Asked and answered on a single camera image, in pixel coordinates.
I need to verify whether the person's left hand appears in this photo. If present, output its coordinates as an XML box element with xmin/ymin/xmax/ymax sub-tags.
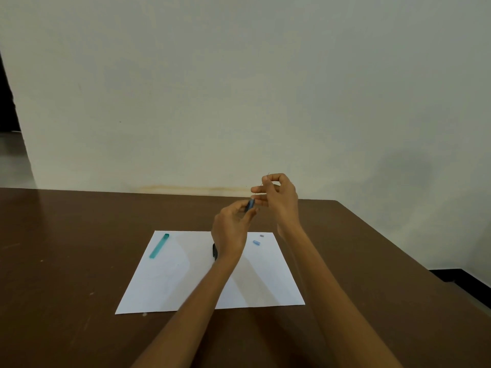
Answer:
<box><xmin>211</xmin><ymin>199</ymin><xmax>258</xmax><ymax>262</ymax></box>

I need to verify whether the person's right hand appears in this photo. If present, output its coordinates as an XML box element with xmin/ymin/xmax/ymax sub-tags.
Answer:
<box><xmin>251</xmin><ymin>173</ymin><xmax>299</xmax><ymax>230</ymax></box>

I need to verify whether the person's left forearm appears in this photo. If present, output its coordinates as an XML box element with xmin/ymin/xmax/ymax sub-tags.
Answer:
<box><xmin>130</xmin><ymin>257</ymin><xmax>240</xmax><ymax>368</ymax></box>

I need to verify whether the person's right forearm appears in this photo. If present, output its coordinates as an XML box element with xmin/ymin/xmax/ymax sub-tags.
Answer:
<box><xmin>277</xmin><ymin>222</ymin><xmax>403</xmax><ymax>368</ymax></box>

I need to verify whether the white paper sheet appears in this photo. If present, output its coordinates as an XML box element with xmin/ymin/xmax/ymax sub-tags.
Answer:
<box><xmin>115</xmin><ymin>231</ymin><xmax>306</xmax><ymax>315</ymax></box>

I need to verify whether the teal plastic lead case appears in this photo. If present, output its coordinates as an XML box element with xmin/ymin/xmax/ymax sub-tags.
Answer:
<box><xmin>149</xmin><ymin>233</ymin><xmax>170</xmax><ymax>259</ymax></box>

